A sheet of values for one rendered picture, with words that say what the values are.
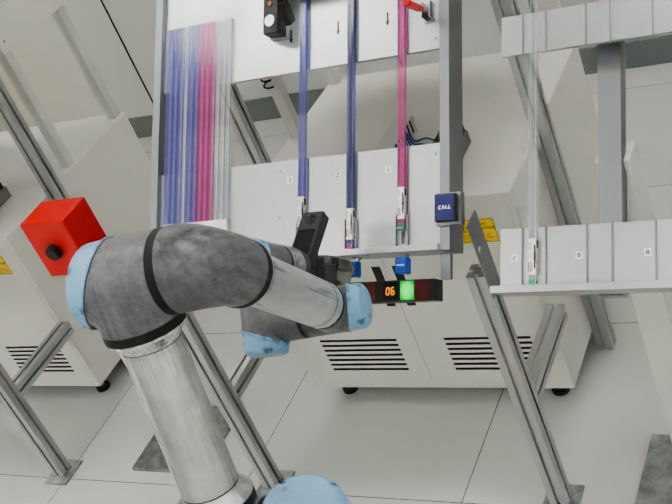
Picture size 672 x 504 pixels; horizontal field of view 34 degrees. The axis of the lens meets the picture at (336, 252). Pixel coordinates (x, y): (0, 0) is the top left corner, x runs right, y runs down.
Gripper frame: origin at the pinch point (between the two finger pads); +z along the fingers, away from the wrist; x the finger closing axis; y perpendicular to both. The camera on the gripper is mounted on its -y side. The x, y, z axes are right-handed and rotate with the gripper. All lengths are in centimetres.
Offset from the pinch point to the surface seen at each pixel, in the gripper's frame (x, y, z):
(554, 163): 24, -27, 49
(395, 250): 10.5, -2.7, -0.6
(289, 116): -45, -46, 49
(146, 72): -196, -112, 170
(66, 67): -236, -118, 163
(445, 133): 20.3, -23.9, 0.4
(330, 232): -4.7, -7.4, 1.6
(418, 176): 14.2, -16.6, 1.6
